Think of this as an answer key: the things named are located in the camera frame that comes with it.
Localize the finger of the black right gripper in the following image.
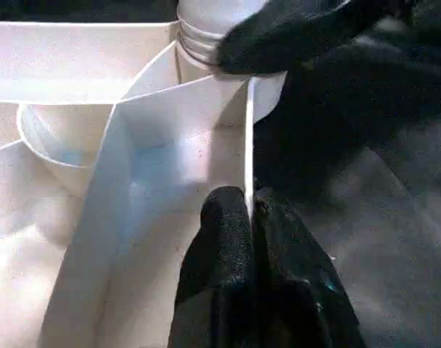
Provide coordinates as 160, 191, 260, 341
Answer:
214, 0, 385, 78

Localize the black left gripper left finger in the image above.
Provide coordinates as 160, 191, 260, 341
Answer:
170, 185, 257, 348

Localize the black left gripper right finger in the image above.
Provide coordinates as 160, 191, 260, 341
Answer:
251, 186, 369, 348

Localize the white plastic table top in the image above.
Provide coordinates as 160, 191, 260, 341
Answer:
0, 20, 290, 348

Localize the black glossy mat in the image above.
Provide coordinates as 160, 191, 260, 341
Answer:
0, 0, 441, 348

